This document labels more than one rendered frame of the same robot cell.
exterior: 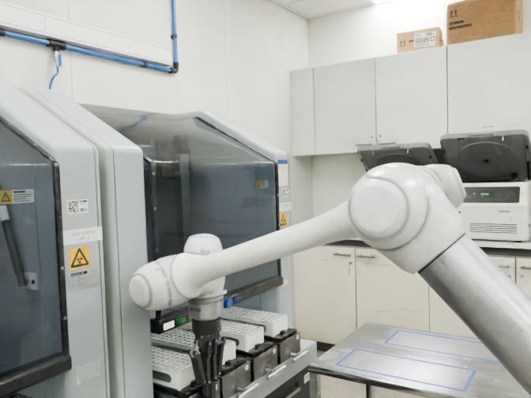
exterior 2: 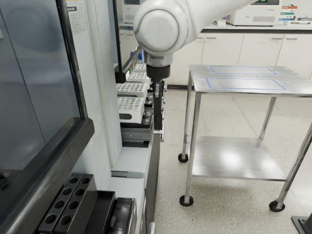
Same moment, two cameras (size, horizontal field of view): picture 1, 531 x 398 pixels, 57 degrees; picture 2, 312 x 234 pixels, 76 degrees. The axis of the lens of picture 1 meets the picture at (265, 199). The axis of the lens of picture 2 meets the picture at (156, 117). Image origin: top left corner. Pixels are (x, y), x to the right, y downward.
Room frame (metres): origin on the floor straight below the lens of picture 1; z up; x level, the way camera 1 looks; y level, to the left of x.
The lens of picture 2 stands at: (0.70, 0.47, 1.17)
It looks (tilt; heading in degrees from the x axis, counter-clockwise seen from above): 30 degrees down; 331
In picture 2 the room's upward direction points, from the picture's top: straight up
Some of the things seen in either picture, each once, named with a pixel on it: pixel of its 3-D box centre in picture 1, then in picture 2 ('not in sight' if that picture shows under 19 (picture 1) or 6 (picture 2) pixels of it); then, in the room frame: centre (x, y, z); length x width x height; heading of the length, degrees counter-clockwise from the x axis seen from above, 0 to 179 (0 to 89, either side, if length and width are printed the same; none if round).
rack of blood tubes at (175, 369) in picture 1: (152, 366); (101, 110); (1.34, 0.33, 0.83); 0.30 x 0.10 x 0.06; 57
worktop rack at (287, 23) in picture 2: not in sight; (298, 23); (2.33, -2.59, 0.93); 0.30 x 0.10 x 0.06; 49
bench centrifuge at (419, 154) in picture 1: (399, 188); not in sight; (3.59, -0.99, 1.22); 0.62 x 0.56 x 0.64; 145
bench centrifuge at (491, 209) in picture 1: (485, 184); not in sight; (3.27, -1.48, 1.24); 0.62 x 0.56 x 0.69; 147
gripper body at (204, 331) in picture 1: (207, 334); (158, 78); (1.23, 0.16, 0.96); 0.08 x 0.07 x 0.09; 147
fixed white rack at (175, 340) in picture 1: (188, 348); (111, 93); (1.48, 0.25, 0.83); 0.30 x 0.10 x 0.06; 57
